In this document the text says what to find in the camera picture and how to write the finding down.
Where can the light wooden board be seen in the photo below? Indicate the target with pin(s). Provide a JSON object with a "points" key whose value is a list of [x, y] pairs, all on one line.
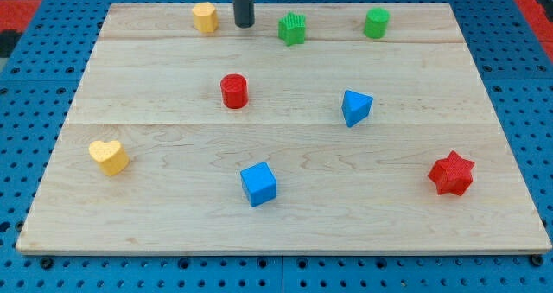
{"points": [[152, 83]]}

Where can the red cylinder block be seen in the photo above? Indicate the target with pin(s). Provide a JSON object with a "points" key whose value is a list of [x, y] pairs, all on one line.
{"points": [[234, 91]]}

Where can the red star block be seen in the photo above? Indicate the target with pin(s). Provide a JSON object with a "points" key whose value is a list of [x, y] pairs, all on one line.
{"points": [[452, 174]]}

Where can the blue cube block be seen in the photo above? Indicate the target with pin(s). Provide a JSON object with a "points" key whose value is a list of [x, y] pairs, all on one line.
{"points": [[259, 184]]}

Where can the green star block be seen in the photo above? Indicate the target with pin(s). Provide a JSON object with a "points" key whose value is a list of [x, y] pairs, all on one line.
{"points": [[292, 29]]}

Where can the yellow heart block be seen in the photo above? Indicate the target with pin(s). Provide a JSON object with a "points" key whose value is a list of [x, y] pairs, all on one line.
{"points": [[111, 157]]}

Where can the yellow hexagon block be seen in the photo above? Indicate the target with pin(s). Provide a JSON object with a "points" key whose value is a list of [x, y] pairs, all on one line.
{"points": [[205, 17]]}

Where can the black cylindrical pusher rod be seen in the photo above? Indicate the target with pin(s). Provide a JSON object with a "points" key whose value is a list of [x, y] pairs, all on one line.
{"points": [[243, 10]]}

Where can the blue triangle block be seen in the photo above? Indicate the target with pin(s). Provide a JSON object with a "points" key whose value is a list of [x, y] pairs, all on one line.
{"points": [[355, 107]]}

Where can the green cylinder block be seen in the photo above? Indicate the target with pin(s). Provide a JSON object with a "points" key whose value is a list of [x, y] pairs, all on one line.
{"points": [[376, 22]]}

